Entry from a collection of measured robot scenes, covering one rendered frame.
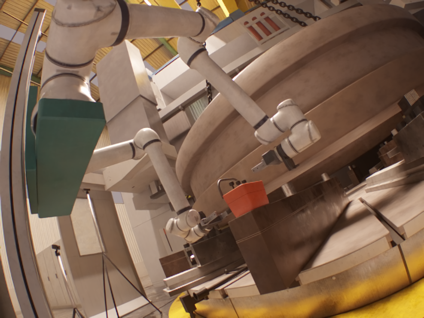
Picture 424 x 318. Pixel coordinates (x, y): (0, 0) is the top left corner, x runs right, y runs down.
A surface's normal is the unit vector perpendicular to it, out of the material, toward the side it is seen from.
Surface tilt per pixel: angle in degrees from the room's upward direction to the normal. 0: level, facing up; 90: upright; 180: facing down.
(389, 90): 90
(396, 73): 90
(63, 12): 140
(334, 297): 90
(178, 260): 90
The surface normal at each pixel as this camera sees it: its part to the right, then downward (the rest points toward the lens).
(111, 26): 0.84, 0.51
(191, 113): -0.39, -0.18
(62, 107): 0.61, -0.51
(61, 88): 0.22, -0.76
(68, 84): 0.41, -0.76
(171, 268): 0.00, -0.37
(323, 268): -0.62, -0.03
